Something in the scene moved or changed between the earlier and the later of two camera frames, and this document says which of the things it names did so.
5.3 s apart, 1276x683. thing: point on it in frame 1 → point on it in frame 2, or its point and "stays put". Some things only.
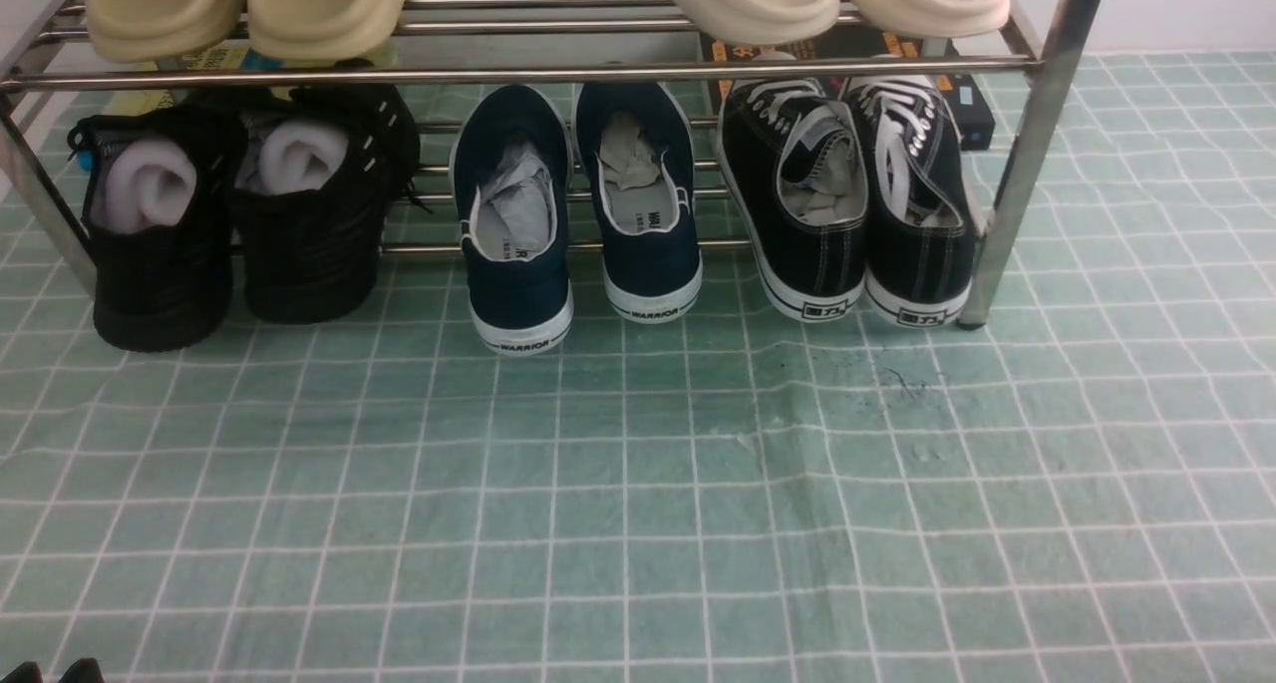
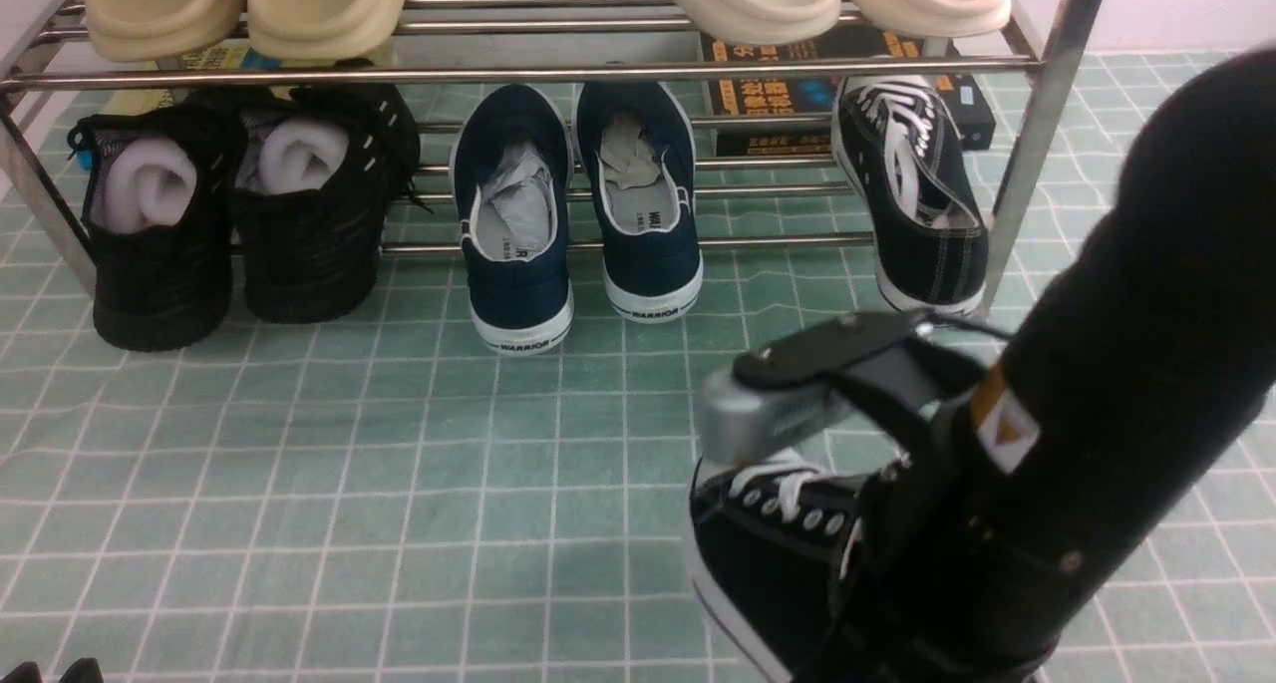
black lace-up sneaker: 796,164 → 775,528
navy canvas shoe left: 513,173 stays put
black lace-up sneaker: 921,209 stays put
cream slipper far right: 924,1 stays put
